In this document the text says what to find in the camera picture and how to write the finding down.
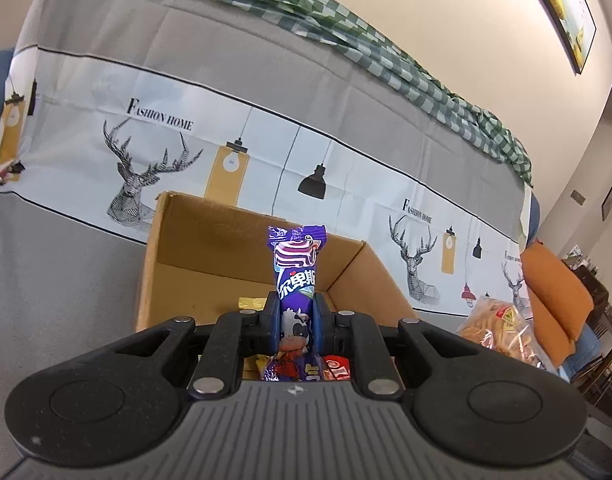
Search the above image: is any green checkered cloth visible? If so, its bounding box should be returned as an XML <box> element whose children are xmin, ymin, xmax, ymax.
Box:
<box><xmin>61</xmin><ymin>0</ymin><xmax>534</xmax><ymax>188</ymax></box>

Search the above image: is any blue chair seat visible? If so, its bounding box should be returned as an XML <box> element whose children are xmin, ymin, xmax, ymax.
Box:
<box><xmin>556</xmin><ymin>327</ymin><xmax>602</xmax><ymax>378</ymax></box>

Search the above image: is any orange cushion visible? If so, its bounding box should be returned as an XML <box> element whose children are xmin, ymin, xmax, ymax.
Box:
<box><xmin>520</xmin><ymin>240</ymin><xmax>595</xmax><ymax>372</ymax></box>

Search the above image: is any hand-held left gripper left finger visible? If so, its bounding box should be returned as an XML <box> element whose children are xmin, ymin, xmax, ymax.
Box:
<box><xmin>111</xmin><ymin>291</ymin><xmax>283</xmax><ymax>402</ymax></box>

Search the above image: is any grey deer print sofa cover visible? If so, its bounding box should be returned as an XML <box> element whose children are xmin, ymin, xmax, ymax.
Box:
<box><xmin>0</xmin><ymin>0</ymin><xmax>536</xmax><ymax>461</ymax></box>

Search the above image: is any purple snack packet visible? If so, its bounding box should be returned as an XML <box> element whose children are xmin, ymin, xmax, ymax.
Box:
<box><xmin>258</xmin><ymin>225</ymin><xmax>329</xmax><ymax>383</ymax></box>

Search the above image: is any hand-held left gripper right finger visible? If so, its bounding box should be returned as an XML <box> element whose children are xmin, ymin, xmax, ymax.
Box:
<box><xmin>312</xmin><ymin>293</ymin><xmax>502</xmax><ymax>401</ymax></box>

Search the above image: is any small dark wall frame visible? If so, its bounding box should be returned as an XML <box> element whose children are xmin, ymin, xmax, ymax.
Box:
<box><xmin>600</xmin><ymin>171</ymin><xmax>612</xmax><ymax>222</ymax></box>

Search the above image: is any red packet with white label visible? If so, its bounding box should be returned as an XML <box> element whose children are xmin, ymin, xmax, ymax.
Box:
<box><xmin>320</xmin><ymin>355</ymin><xmax>353</xmax><ymax>382</ymax></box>

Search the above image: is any cardboard box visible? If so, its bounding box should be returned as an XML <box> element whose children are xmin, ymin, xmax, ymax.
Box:
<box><xmin>134</xmin><ymin>191</ymin><xmax>421</xmax><ymax>391</ymax></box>

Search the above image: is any clear bag of fried snacks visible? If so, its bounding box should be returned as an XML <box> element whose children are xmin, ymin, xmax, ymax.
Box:
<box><xmin>457</xmin><ymin>295</ymin><xmax>549</xmax><ymax>373</ymax></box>

